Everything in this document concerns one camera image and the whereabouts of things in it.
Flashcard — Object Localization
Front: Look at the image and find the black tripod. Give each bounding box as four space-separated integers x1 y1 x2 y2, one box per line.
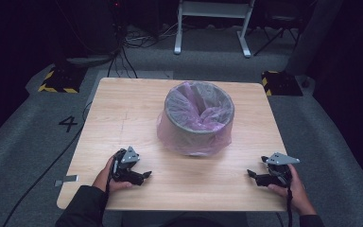
253 12 301 58

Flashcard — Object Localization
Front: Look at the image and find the black yellow striped floor plate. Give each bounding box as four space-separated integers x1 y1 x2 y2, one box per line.
261 70 304 97
37 64 88 95

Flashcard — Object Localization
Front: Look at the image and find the green plastic bin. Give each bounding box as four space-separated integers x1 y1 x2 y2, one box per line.
164 80 235 157

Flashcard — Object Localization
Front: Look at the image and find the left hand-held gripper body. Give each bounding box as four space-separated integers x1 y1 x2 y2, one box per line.
112 145 141 184

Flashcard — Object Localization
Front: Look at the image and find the white metal stand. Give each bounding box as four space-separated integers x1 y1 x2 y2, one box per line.
173 0 256 59

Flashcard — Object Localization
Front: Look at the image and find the pink plastic bag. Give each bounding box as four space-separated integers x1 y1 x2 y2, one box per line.
156 80 236 157

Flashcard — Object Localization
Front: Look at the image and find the long black floor cable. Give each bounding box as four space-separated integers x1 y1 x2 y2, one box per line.
1 100 93 227

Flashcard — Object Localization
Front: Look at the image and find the dark equipment stand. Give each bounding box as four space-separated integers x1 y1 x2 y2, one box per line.
52 0 128 69

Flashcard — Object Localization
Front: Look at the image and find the grey curtain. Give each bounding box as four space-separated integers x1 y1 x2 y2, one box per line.
284 0 345 77

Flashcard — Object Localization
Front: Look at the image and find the person's lap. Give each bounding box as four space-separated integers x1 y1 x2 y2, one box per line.
121 210 251 227

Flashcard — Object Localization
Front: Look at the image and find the bundle of floor cables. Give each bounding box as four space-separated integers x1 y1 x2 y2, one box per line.
106 22 185 79

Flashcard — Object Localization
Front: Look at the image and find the grey tape strip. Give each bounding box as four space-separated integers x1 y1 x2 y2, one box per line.
54 174 79 187

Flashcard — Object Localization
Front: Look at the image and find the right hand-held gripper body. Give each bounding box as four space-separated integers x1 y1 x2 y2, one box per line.
261 152 301 187

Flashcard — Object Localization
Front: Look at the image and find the person's right hand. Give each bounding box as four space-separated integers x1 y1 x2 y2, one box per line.
268 164 317 218

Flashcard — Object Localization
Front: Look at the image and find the person's left hand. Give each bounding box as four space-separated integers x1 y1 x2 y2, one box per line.
93 155 133 194

